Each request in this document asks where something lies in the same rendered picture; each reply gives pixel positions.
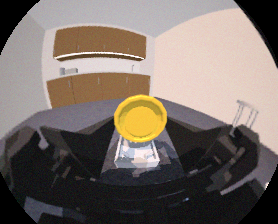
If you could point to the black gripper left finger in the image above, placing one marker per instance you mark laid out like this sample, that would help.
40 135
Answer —
88 146

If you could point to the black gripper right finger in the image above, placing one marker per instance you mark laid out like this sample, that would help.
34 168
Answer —
192 143

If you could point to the yellow plate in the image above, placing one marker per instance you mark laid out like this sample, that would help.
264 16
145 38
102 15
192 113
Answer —
140 118

